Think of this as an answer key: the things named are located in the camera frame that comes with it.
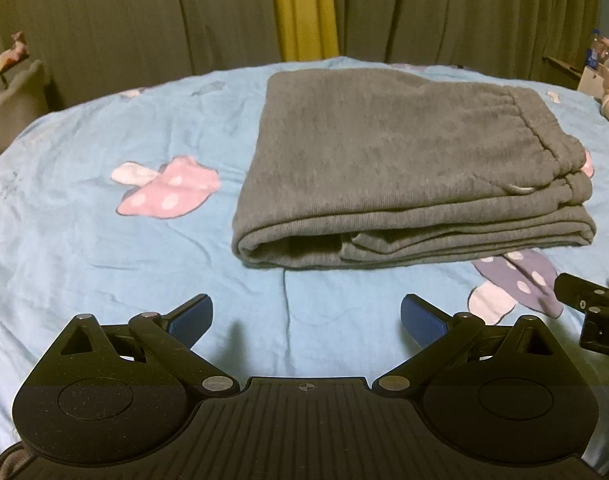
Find pink soft toy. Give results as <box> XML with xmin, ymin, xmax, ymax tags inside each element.
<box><xmin>0</xmin><ymin>31</ymin><xmax>30</xmax><ymax>72</ymax></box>

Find clear plastic bottle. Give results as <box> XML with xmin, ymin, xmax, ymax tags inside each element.
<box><xmin>585</xmin><ymin>30</ymin><xmax>603</xmax><ymax>69</ymax></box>

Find dark wooden shelf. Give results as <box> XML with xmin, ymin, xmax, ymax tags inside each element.
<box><xmin>543</xmin><ymin>54</ymin><xmax>585</xmax><ymax>79</ymax></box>

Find grey curtain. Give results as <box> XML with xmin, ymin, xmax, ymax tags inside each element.
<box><xmin>0</xmin><ymin>0</ymin><xmax>605</xmax><ymax>111</ymax></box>

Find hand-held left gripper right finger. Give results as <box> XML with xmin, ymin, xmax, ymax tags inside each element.
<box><xmin>371</xmin><ymin>294</ymin><xmax>555</xmax><ymax>401</ymax></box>

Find grey cushion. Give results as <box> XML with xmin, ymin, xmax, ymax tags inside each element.
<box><xmin>0</xmin><ymin>59</ymin><xmax>50</xmax><ymax>171</ymax></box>

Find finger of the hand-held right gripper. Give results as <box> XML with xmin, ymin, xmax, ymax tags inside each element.
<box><xmin>553</xmin><ymin>272</ymin><xmax>609</xmax><ymax>312</ymax></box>

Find grey pants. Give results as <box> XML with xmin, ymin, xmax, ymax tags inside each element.
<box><xmin>232</xmin><ymin>69</ymin><xmax>598</xmax><ymax>270</ymax></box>

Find yellow curtain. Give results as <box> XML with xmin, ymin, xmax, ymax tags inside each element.
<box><xmin>268</xmin><ymin>0</ymin><xmax>341</xmax><ymax>64</ymax></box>

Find blue printed bed sheet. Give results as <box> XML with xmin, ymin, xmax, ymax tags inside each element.
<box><xmin>0</xmin><ymin>55</ymin><xmax>609</xmax><ymax>476</ymax></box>

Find white box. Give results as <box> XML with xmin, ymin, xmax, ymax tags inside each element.
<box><xmin>577</xmin><ymin>66</ymin><xmax>609</xmax><ymax>99</ymax></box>

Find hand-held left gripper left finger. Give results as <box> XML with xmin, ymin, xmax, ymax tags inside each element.
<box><xmin>58</xmin><ymin>294</ymin><xmax>240</xmax><ymax>401</ymax></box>

